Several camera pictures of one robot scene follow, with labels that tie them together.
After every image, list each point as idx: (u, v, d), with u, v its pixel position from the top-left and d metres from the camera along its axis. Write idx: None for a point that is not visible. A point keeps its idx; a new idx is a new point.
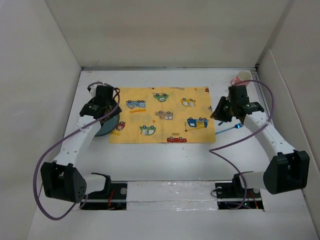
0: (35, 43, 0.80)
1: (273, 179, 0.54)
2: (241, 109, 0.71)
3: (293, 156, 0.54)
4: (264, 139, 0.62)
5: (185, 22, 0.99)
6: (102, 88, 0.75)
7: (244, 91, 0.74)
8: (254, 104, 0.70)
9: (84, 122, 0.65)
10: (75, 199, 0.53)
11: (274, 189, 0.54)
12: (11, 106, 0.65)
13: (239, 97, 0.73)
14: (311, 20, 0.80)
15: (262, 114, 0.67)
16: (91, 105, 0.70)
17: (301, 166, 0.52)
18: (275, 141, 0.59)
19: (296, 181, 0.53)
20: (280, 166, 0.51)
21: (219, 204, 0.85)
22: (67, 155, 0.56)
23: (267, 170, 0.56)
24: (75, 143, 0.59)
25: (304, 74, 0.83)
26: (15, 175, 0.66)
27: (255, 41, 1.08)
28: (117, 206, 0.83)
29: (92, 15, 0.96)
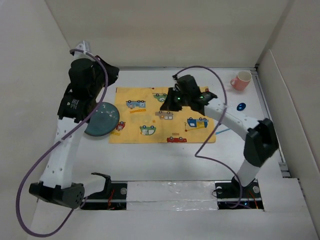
0: (36, 45, 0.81)
1: (255, 156, 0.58)
2: (198, 105, 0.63)
3: (260, 126, 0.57)
4: (231, 123, 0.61)
5: (185, 22, 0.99)
6: (75, 72, 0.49)
7: (194, 82, 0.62)
8: (206, 93, 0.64)
9: (66, 129, 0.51)
10: (73, 206, 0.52)
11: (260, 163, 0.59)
12: (11, 107, 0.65)
13: (192, 91, 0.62)
14: (312, 19, 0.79)
15: (216, 100, 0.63)
16: (70, 100, 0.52)
17: (269, 131, 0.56)
18: (241, 120, 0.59)
19: (271, 145, 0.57)
20: (255, 142, 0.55)
21: (219, 204, 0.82)
22: (52, 175, 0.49)
23: (245, 151, 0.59)
24: (59, 158, 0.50)
25: (304, 74, 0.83)
26: (15, 176, 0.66)
27: (255, 40, 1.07)
28: (117, 206, 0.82)
29: (92, 16, 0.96)
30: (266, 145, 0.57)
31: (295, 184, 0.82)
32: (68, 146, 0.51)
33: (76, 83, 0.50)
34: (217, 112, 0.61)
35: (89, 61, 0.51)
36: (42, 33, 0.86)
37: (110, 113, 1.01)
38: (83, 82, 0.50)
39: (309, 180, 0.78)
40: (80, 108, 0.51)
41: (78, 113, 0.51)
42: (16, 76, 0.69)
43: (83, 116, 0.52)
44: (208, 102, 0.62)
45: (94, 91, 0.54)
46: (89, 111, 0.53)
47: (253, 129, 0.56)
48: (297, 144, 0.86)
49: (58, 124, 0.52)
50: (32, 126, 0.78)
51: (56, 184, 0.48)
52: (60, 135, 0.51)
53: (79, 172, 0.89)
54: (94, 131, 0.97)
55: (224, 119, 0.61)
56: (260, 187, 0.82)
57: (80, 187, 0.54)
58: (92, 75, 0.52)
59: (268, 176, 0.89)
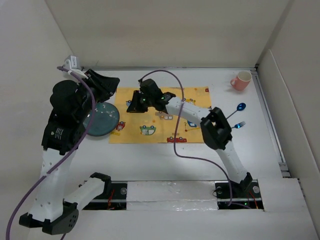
0: (36, 44, 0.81)
1: (212, 142, 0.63)
2: (161, 105, 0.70)
3: (212, 114, 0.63)
4: (188, 116, 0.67)
5: (185, 22, 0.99)
6: (58, 101, 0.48)
7: (154, 85, 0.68)
8: (167, 94, 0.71)
9: (51, 161, 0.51)
10: (66, 230, 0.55)
11: (218, 147, 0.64)
12: (11, 107, 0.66)
13: (154, 93, 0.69)
14: (312, 19, 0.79)
15: (175, 98, 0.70)
16: (54, 129, 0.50)
17: (220, 117, 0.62)
18: (196, 112, 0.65)
19: (224, 130, 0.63)
20: (208, 128, 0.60)
21: (219, 204, 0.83)
22: (41, 209, 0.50)
23: (204, 138, 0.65)
24: (46, 192, 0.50)
25: (304, 74, 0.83)
26: (15, 175, 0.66)
27: (255, 41, 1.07)
28: (117, 206, 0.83)
29: (92, 16, 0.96)
30: (220, 131, 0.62)
31: (295, 184, 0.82)
32: (54, 179, 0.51)
33: (61, 111, 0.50)
34: (177, 108, 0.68)
35: (72, 86, 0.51)
36: (42, 33, 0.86)
37: (110, 113, 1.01)
38: (67, 110, 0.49)
39: (309, 180, 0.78)
40: (64, 138, 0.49)
41: (64, 142, 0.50)
42: (17, 75, 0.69)
43: (70, 145, 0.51)
44: (168, 100, 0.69)
45: (80, 115, 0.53)
46: (76, 139, 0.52)
47: (206, 117, 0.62)
48: (297, 144, 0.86)
49: (43, 157, 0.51)
50: (33, 126, 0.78)
51: (45, 218, 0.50)
52: (46, 169, 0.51)
53: (79, 172, 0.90)
54: (94, 131, 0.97)
55: (183, 113, 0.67)
56: (260, 187, 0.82)
57: (72, 211, 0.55)
58: (77, 101, 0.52)
59: (267, 175, 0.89)
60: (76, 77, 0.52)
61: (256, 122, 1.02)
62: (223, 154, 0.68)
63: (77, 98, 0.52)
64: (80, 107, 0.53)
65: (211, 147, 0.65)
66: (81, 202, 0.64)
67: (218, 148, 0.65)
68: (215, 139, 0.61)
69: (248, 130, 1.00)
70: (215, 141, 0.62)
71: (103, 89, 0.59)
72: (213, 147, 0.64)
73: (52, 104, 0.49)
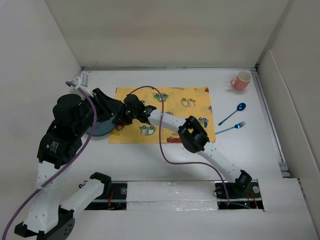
0: (36, 44, 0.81)
1: (190, 146, 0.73)
2: (144, 117, 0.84)
3: (188, 122, 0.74)
4: (168, 126, 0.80)
5: (185, 22, 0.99)
6: (60, 112, 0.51)
7: (137, 100, 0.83)
8: (149, 108, 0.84)
9: (46, 174, 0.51)
10: (61, 237, 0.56)
11: (196, 151, 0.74)
12: (11, 107, 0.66)
13: (136, 106, 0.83)
14: (312, 19, 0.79)
15: (156, 111, 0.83)
16: (50, 142, 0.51)
17: (194, 124, 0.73)
18: (174, 121, 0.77)
19: (199, 135, 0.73)
20: (184, 135, 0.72)
21: (219, 204, 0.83)
22: (35, 220, 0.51)
23: (184, 144, 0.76)
24: (42, 204, 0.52)
25: (304, 73, 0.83)
26: (15, 175, 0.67)
27: (255, 41, 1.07)
28: (117, 206, 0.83)
29: (92, 16, 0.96)
30: (196, 136, 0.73)
31: (295, 184, 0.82)
32: (50, 192, 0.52)
33: (61, 123, 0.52)
34: (158, 119, 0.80)
35: (77, 99, 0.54)
36: (42, 33, 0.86)
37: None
38: (67, 121, 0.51)
39: (309, 179, 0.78)
40: (60, 151, 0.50)
41: (59, 156, 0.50)
42: (16, 75, 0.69)
43: (65, 159, 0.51)
44: (150, 113, 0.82)
45: (80, 130, 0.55)
46: (71, 153, 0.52)
47: (182, 126, 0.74)
48: (297, 144, 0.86)
49: (39, 168, 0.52)
50: (33, 126, 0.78)
51: (39, 229, 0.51)
52: (41, 181, 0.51)
53: (80, 172, 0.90)
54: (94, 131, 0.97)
55: (163, 123, 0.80)
56: (260, 187, 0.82)
57: (67, 221, 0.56)
58: (79, 115, 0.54)
59: (268, 175, 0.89)
60: (83, 93, 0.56)
61: (256, 122, 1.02)
62: (207, 156, 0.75)
63: (80, 112, 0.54)
64: (81, 121, 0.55)
65: (191, 151, 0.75)
66: (79, 206, 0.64)
67: (197, 151, 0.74)
68: (192, 143, 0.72)
69: (248, 130, 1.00)
70: (192, 145, 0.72)
71: (106, 110, 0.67)
72: (192, 151, 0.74)
73: (55, 115, 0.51)
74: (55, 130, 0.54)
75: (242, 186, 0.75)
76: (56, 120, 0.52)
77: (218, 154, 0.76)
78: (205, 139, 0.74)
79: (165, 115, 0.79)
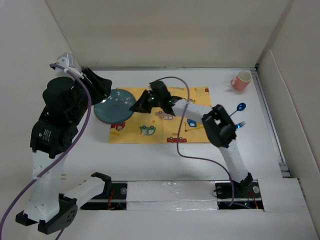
0: (36, 44, 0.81)
1: (215, 139, 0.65)
2: (168, 108, 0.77)
3: (215, 112, 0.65)
4: (193, 116, 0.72)
5: (185, 22, 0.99)
6: (52, 97, 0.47)
7: (164, 88, 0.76)
8: (175, 98, 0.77)
9: (42, 164, 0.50)
10: (64, 225, 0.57)
11: (222, 145, 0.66)
12: (11, 107, 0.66)
13: (162, 95, 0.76)
14: (312, 19, 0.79)
15: (181, 100, 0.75)
16: (42, 130, 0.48)
17: (222, 115, 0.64)
18: (198, 110, 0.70)
19: (227, 127, 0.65)
20: (211, 125, 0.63)
21: (219, 204, 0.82)
22: (34, 211, 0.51)
23: (207, 136, 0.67)
24: (38, 195, 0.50)
25: (304, 73, 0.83)
26: (15, 175, 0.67)
27: (255, 41, 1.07)
28: (117, 206, 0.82)
29: (92, 16, 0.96)
30: (222, 129, 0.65)
31: (294, 184, 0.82)
32: (46, 182, 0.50)
33: (53, 109, 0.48)
34: (181, 108, 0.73)
35: (69, 83, 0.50)
36: (42, 33, 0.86)
37: (126, 100, 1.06)
38: (60, 107, 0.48)
39: (308, 179, 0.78)
40: (53, 140, 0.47)
41: (52, 145, 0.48)
42: (17, 75, 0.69)
43: (59, 148, 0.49)
44: (175, 102, 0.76)
45: (74, 115, 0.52)
46: (66, 141, 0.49)
47: (208, 114, 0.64)
48: (297, 144, 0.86)
49: (34, 158, 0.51)
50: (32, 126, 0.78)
51: (40, 219, 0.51)
52: (37, 171, 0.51)
53: (80, 172, 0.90)
54: (110, 118, 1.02)
55: (187, 113, 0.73)
56: (260, 187, 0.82)
57: (69, 209, 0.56)
58: (73, 99, 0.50)
59: (268, 176, 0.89)
60: (72, 75, 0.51)
61: (256, 122, 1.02)
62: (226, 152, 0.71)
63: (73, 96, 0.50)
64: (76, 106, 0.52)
65: (215, 144, 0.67)
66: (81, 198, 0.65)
67: (222, 144, 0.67)
68: (219, 136, 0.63)
69: (248, 130, 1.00)
70: (219, 138, 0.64)
71: (98, 92, 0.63)
72: (218, 144, 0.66)
73: (45, 100, 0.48)
74: (47, 117, 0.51)
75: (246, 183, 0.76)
76: (48, 106, 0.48)
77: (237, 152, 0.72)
78: (233, 132, 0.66)
79: (190, 105, 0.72)
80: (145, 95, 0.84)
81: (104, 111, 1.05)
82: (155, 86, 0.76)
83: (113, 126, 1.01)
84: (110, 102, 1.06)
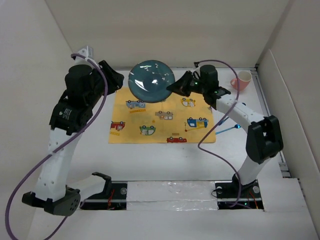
0: (36, 44, 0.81)
1: (255, 151, 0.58)
2: (212, 99, 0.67)
3: (265, 123, 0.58)
4: (237, 116, 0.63)
5: (185, 22, 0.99)
6: (72, 80, 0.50)
7: (215, 76, 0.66)
8: (222, 90, 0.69)
9: (58, 141, 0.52)
10: (66, 214, 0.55)
11: (258, 160, 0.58)
12: (11, 107, 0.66)
13: (211, 84, 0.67)
14: (312, 19, 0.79)
15: (228, 96, 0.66)
16: (63, 109, 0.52)
17: (274, 128, 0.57)
18: (247, 114, 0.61)
19: (274, 143, 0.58)
20: (258, 134, 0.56)
21: (219, 204, 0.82)
22: (43, 188, 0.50)
23: (247, 144, 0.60)
24: (51, 171, 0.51)
25: (304, 73, 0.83)
26: (15, 175, 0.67)
27: (255, 41, 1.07)
28: (117, 206, 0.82)
29: (92, 16, 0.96)
30: (267, 142, 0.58)
31: (294, 184, 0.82)
32: (60, 159, 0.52)
33: (73, 92, 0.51)
34: (227, 105, 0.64)
35: (87, 68, 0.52)
36: (42, 33, 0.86)
37: (163, 76, 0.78)
38: (79, 91, 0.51)
39: (309, 179, 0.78)
40: (72, 118, 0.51)
41: (71, 123, 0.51)
42: (17, 75, 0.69)
43: (76, 127, 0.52)
44: (221, 96, 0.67)
45: (91, 100, 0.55)
46: (82, 121, 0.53)
47: (257, 123, 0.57)
48: (297, 144, 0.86)
49: (50, 135, 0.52)
50: (33, 126, 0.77)
51: (48, 197, 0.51)
52: (52, 147, 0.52)
53: (80, 172, 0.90)
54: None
55: (232, 113, 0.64)
56: (260, 187, 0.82)
57: (74, 196, 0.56)
58: (91, 84, 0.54)
59: (268, 176, 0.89)
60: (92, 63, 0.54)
61: None
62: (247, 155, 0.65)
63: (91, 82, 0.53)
64: (92, 92, 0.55)
65: (253, 157, 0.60)
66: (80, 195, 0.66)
67: (261, 160, 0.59)
68: (262, 149, 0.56)
69: None
70: (260, 151, 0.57)
71: (112, 83, 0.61)
72: (256, 158, 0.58)
73: (66, 84, 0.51)
74: (66, 100, 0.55)
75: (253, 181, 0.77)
76: (68, 88, 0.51)
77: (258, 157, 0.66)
78: (277, 150, 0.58)
79: (239, 105, 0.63)
80: (188, 78, 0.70)
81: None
82: (207, 71, 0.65)
83: (113, 126, 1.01)
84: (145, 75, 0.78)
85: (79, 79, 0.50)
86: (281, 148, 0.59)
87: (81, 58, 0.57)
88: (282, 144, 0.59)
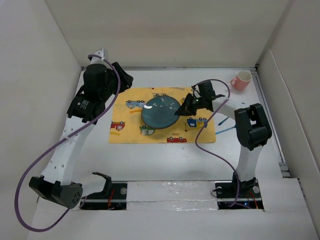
0: (36, 44, 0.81)
1: (243, 136, 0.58)
2: (209, 102, 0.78)
3: (252, 111, 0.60)
4: (228, 110, 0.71)
5: (185, 22, 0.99)
6: (90, 77, 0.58)
7: (210, 86, 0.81)
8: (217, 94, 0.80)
9: (72, 127, 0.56)
10: (69, 205, 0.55)
11: (248, 144, 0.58)
12: (11, 107, 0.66)
13: (207, 91, 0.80)
14: (312, 19, 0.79)
15: (221, 96, 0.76)
16: (81, 101, 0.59)
17: (259, 113, 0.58)
18: (236, 104, 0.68)
19: (260, 128, 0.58)
20: (243, 117, 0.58)
21: (219, 204, 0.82)
22: (53, 170, 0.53)
23: (237, 131, 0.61)
24: (63, 155, 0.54)
25: (304, 73, 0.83)
26: (15, 175, 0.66)
27: (255, 41, 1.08)
28: (117, 206, 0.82)
29: (92, 16, 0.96)
30: (254, 127, 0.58)
31: (294, 184, 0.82)
32: (73, 144, 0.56)
33: (89, 87, 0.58)
34: (220, 102, 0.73)
35: (103, 68, 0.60)
36: (42, 33, 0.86)
37: (170, 106, 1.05)
38: (95, 85, 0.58)
39: (309, 179, 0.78)
40: (89, 108, 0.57)
41: (87, 112, 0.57)
42: (17, 76, 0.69)
43: (91, 117, 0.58)
44: (216, 97, 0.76)
45: (104, 95, 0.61)
46: (98, 113, 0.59)
47: (243, 109, 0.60)
48: (297, 144, 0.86)
49: (66, 122, 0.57)
50: (33, 126, 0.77)
51: (56, 180, 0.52)
52: (67, 133, 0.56)
53: (80, 172, 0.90)
54: (159, 124, 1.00)
55: (223, 107, 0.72)
56: (260, 187, 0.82)
57: (77, 187, 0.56)
58: (104, 81, 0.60)
59: (268, 176, 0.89)
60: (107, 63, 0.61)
61: None
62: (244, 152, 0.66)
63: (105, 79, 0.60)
64: (106, 88, 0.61)
65: (242, 143, 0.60)
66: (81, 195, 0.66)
67: (249, 145, 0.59)
68: (248, 132, 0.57)
69: None
70: (247, 134, 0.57)
71: (122, 83, 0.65)
72: (244, 142, 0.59)
73: (84, 79, 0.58)
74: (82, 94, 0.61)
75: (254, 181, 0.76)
76: (85, 83, 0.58)
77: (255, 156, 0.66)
78: (265, 136, 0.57)
79: (229, 100, 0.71)
80: (190, 98, 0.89)
81: (152, 117, 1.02)
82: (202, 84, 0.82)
83: (113, 127, 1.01)
84: (156, 108, 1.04)
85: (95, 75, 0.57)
86: (271, 135, 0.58)
87: (98, 58, 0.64)
88: (271, 130, 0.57)
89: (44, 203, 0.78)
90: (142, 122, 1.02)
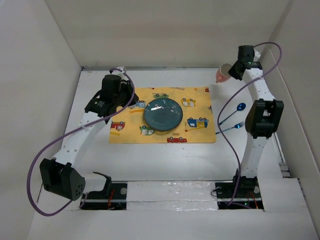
0: (35, 43, 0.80)
1: (250, 123, 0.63)
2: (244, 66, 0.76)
3: (272, 105, 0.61)
4: (252, 90, 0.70)
5: (185, 22, 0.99)
6: (108, 82, 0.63)
7: (250, 51, 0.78)
8: (255, 63, 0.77)
9: (88, 120, 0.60)
10: (72, 197, 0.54)
11: (251, 131, 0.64)
12: (11, 107, 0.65)
13: (246, 55, 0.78)
14: (312, 19, 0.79)
15: (257, 69, 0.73)
16: (98, 101, 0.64)
17: (276, 112, 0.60)
18: (261, 91, 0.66)
19: (269, 123, 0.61)
20: (258, 111, 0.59)
21: (219, 204, 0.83)
22: (65, 153, 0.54)
23: (247, 114, 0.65)
24: (76, 141, 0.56)
25: (305, 74, 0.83)
26: (14, 175, 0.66)
27: (254, 41, 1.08)
28: (117, 206, 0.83)
29: (92, 15, 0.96)
30: (263, 120, 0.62)
31: (294, 184, 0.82)
32: (87, 133, 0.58)
33: (106, 91, 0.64)
34: (251, 77, 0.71)
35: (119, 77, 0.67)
36: (42, 33, 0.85)
37: (172, 108, 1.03)
38: (111, 90, 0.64)
39: (309, 179, 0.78)
40: (104, 107, 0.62)
41: (103, 109, 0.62)
42: (16, 75, 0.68)
43: (106, 115, 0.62)
44: (250, 67, 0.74)
45: (117, 101, 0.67)
46: (111, 113, 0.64)
47: (263, 100, 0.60)
48: (297, 144, 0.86)
49: (83, 116, 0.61)
50: (32, 126, 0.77)
51: (68, 161, 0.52)
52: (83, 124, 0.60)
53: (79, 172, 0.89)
54: (161, 126, 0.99)
55: (251, 85, 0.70)
56: (260, 187, 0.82)
57: (81, 179, 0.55)
58: (118, 89, 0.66)
59: (268, 176, 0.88)
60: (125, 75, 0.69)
61: None
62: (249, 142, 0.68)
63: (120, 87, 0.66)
64: (119, 95, 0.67)
65: (245, 126, 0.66)
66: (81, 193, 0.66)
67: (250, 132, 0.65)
68: (255, 123, 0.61)
69: None
70: (254, 124, 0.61)
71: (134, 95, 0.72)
72: (247, 128, 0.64)
73: (103, 84, 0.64)
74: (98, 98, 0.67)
75: (254, 181, 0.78)
76: (102, 88, 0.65)
77: (259, 151, 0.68)
78: (268, 131, 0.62)
79: (260, 81, 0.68)
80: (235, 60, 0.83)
81: (156, 118, 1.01)
82: (242, 48, 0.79)
83: (113, 127, 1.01)
84: (160, 109, 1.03)
85: (113, 82, 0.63)
86: (274, 131, 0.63)
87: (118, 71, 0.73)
88: (276, 128, 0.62)
89: (44, 204, 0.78)
90: (143, 122, 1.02)
